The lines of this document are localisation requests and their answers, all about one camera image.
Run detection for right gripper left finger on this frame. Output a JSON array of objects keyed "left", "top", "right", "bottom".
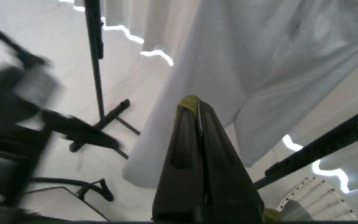
[{"left": 152, "top": 105, "right": 206, "bottom": 222}]

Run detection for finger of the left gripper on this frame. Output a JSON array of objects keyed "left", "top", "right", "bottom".
[{"left": 40, "top": 108, "right": 121, "bottom": 151}]

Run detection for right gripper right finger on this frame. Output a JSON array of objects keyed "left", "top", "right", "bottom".
[{"left": 197, "top": 98, "right": 265, "bottom": 222}]

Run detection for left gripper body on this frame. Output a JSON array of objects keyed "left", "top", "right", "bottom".
[{"left": 0, "top": 123, "right": 53, "bottom": 208}]

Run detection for green long-sleeved shirt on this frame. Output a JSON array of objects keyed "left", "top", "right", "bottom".
[{"left": 175, "top": 95, "right": 282, "bottom": 222}]

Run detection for pale grey shorts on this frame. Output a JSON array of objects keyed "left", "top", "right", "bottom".
[{"left": 122, "top": 0, "right": 358, "bottom": 190}]

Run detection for black clothes rack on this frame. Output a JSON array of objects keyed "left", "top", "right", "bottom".
[{"left": 68, "top": 0, "right": 358, "bottom": 190}]

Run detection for white laundry basket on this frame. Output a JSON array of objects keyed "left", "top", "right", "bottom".
[{"left": 277, "top": 176, "right": 358, "bottom": 222}]

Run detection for white curtain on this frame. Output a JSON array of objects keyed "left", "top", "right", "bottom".
[{"left": 73, "top": 0, "right": 358, "bottom": 200}]

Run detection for black cable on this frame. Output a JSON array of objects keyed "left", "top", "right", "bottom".
[
  {"left": 0, "top": 23, "right": 49, "bottom": 68},
  {"left": 23, "top": 177, "right": 115, "bottom": 222}
]

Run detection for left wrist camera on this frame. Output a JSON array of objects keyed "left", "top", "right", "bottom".
[{"left": 0, "top": 58, "right": 60, "bottom": 125}]

